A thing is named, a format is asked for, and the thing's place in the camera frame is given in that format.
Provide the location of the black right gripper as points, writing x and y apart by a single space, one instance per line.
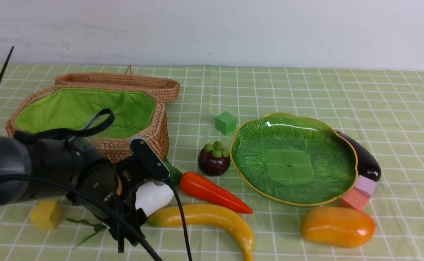
115 185

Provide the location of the white radish toy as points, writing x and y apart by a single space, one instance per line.
150 197

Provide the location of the yellow banana toy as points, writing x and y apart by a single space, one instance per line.
208 215

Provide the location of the orange carrot toy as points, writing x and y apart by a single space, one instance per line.
196 185

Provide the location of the dark purple mangosteen toy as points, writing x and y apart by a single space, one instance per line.
214 159

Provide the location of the orange mango toy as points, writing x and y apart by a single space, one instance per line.
337 226

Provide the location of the dark purple eggplant toy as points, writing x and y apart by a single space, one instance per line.
368 166

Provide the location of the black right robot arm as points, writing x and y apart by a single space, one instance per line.
38 169

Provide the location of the yellow hexagonal block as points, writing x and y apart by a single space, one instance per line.
46 215

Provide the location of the woven wicker basket green lining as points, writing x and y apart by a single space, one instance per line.
137 113

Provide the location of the green cube block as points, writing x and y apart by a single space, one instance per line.
225 122

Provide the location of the green checkered tablecloth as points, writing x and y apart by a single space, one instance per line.
382 110

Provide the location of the green leaf-shaped glass plate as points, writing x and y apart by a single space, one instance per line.
298 161

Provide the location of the salmon pink cube block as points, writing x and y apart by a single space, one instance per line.
354 199

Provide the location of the light purple cube block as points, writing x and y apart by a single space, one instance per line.
365 186

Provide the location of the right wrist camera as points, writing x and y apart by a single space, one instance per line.
150 160

